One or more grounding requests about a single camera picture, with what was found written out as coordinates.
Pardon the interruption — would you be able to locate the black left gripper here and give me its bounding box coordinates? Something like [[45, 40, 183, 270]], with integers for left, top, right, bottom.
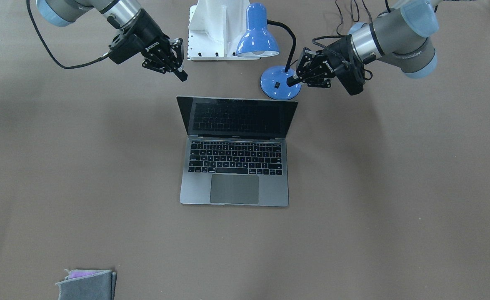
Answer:
[[286, 35, 365, 95]]

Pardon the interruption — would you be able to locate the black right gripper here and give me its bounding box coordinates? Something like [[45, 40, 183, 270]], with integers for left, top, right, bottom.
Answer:
[[109, 9, 188, 82]]

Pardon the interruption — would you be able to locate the grey laptop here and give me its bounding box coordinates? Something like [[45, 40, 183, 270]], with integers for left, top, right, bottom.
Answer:
[[176, 96, 298, 207]]

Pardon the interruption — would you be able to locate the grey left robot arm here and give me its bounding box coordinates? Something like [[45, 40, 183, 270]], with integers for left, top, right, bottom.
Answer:
[[286, 0, 439, 95]]

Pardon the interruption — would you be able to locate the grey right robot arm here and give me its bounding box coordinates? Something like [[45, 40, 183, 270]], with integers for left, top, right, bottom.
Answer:
[[36, 0, 188, 82]]

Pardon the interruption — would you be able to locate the blue desk lamp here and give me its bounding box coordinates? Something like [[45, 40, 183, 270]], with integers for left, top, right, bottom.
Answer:
[[236, 2, 301, 100]]

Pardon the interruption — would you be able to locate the folded grey cloth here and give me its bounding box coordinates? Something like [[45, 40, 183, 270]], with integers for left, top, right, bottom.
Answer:
[[56, 269, 117, 300]]

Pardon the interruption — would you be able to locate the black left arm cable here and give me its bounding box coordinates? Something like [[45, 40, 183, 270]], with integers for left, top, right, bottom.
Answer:
[[312, 35, 374, 81]]

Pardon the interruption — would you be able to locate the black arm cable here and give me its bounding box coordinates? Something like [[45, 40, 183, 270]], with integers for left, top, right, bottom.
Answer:
[[26, 0, 113, 70], [312, 35, 374, 81]]

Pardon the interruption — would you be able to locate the black lamp power cable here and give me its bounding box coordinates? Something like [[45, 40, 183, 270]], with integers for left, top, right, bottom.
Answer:
[[290, 0, 377, 70]]

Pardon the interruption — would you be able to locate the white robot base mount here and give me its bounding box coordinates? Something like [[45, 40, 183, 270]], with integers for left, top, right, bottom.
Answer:
[[187, 0, 250, 61]]

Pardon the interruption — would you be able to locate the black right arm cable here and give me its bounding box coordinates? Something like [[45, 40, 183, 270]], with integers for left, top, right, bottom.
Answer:
[[26, 0, 113, 70]]

